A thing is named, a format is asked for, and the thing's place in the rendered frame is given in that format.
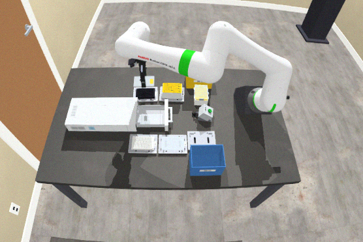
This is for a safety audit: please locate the yellow waste bin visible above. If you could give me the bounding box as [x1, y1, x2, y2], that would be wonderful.
[185, 76, 212, 89]

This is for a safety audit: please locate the blue bin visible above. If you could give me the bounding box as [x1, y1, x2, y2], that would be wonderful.
[189, 145, 226, 176]

